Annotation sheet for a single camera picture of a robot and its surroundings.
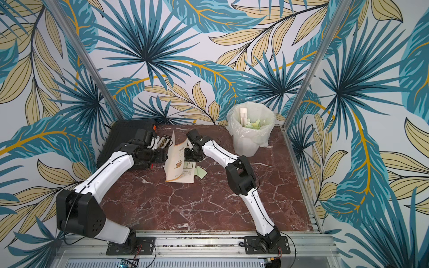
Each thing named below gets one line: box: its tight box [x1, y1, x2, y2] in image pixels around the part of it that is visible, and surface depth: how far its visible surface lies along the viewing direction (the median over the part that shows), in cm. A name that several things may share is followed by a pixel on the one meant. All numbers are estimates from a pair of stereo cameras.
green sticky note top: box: [194, 165, 208, 180], surface depth 99 cm
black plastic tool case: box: [97, 119, 157, 168], surface depth 111 cm
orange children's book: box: [164, 130, 197, 184], surface depth 97 cm
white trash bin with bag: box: [225, 101, 276, 157], surface depth 93 cm
